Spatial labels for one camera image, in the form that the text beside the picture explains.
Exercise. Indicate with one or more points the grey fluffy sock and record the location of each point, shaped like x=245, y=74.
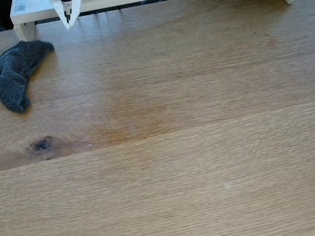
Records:
x=14, y=73

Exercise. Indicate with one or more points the barcode label sticker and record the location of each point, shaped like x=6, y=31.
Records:
x=21, y=7

